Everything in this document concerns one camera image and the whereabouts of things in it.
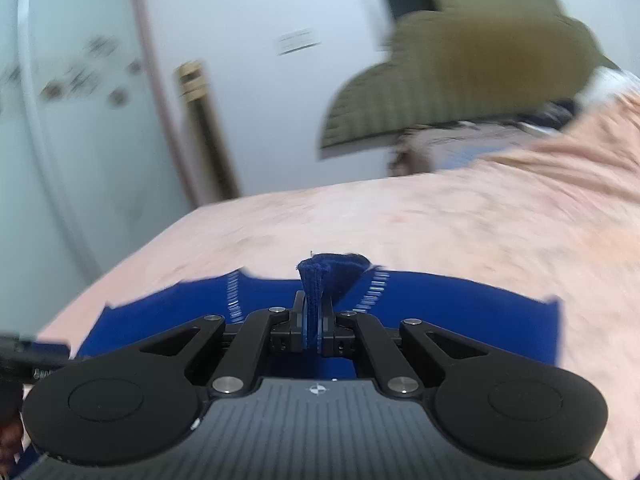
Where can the pink blanket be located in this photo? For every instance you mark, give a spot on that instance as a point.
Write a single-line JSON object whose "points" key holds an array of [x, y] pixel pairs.
{"points": [[400, 220]]}

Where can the blue knit garment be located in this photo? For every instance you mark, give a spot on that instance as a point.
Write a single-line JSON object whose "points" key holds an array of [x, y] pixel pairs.
{"points": [[450, 300]]}

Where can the thin reddish pipe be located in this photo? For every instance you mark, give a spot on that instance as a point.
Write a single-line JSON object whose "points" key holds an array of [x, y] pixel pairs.
{"points": [[150, 60]]}

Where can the dark object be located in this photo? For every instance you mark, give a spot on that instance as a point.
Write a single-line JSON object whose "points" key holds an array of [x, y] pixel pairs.
{"points": [[555, 115]]}

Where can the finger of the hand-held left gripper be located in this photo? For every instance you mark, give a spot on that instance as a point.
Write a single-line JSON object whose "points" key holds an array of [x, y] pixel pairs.
{"points": [[30, 352]]}

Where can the white pillow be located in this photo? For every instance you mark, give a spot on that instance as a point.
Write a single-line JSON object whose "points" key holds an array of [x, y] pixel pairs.
{"points": [[607, 85]]}

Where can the olive green quilted headboard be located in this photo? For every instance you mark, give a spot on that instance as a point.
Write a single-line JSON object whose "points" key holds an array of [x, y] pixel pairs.
{"points": [[465, 60]]}

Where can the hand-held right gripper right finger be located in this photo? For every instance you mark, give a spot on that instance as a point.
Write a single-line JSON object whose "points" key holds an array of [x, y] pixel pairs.
{"points": [[327, 326]]}

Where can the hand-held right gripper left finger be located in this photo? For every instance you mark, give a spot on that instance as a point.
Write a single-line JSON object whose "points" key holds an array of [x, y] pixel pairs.
{"points": [[301, 327]]}

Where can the cluster of wall stickers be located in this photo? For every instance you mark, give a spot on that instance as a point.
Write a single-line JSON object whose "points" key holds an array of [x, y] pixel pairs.
{"points": [[85, 77]]}

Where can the gold and black panel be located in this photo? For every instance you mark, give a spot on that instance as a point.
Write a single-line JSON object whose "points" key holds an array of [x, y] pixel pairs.
{"points": [[202, 125]]}

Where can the white wall label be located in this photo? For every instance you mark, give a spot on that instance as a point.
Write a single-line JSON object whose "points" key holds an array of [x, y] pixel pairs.
{"points": [[298, 42]]}

